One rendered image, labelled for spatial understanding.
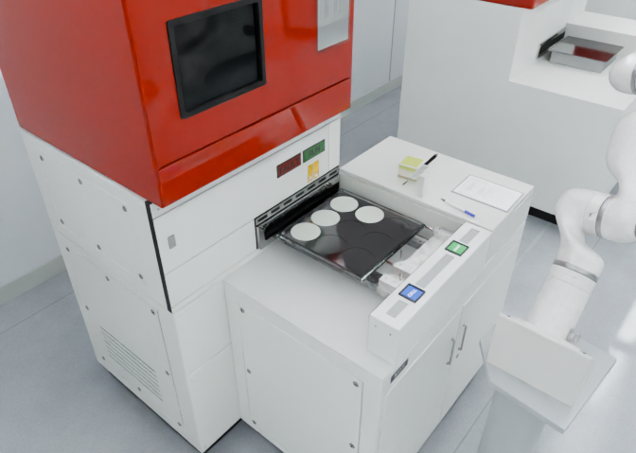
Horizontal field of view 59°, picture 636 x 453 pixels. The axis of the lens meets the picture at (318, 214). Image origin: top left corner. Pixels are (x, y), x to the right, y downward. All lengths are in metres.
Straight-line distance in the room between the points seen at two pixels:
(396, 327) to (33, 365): 1.91
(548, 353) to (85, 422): 1.87
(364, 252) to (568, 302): 0.62
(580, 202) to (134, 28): 1.20
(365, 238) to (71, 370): 1.57
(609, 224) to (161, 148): 1.15
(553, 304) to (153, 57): 1.16
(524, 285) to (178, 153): 2.23
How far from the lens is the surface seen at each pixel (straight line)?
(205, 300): 1.85
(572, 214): 1.67
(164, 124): 1.41
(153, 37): 1.34
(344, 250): 1.83
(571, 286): 1.61
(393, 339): 1.54
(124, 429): 2.59
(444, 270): 1.70
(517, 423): 1.81
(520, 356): 1.60
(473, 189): 2.07
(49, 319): 3.15
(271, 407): 2.14
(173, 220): 1.61
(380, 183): 2.05
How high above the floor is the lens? 2.04
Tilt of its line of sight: 35 degrees down
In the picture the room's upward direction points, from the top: straight up
